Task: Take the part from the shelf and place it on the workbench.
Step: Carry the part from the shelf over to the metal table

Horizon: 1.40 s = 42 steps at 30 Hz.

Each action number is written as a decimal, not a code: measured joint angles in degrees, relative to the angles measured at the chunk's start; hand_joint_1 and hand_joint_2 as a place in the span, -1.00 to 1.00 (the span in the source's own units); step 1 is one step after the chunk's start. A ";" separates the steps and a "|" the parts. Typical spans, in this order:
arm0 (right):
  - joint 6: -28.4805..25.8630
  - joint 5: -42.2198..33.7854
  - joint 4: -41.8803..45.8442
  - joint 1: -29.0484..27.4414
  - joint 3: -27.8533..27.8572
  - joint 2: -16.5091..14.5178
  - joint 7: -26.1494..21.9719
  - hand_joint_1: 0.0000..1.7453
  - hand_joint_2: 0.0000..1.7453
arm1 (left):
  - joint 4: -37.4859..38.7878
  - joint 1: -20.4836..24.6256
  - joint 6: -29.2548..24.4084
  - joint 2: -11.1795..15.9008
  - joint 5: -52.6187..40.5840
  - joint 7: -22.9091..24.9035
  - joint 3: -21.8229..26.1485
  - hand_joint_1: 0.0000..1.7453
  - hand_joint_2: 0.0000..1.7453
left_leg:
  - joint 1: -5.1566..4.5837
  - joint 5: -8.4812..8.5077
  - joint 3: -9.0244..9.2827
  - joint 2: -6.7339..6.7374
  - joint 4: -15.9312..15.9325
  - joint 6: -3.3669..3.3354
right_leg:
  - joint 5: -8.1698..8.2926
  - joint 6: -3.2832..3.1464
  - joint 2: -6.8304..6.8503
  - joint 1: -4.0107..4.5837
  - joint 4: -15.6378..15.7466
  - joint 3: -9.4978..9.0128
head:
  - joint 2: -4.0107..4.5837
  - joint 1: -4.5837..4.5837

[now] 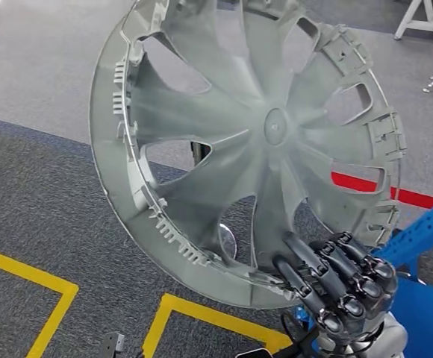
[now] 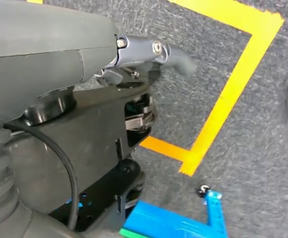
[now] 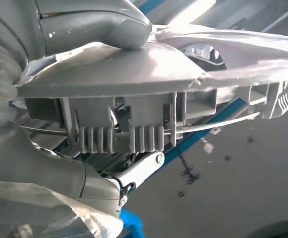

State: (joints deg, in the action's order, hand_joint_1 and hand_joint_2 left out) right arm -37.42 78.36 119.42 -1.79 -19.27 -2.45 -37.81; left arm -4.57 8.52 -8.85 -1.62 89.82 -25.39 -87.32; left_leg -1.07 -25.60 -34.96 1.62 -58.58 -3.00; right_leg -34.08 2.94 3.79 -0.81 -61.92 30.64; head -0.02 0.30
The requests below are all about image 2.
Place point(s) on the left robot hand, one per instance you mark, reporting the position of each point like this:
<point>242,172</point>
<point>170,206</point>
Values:
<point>35,49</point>

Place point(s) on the blue steel shelf rack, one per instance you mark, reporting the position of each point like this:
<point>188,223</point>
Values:
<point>159,223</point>

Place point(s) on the green plastic crate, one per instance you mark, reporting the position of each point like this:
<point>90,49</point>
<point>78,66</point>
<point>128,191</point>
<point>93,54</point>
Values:
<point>131,235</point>

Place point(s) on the yellow floor tape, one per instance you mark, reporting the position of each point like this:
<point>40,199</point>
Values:
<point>233,88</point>

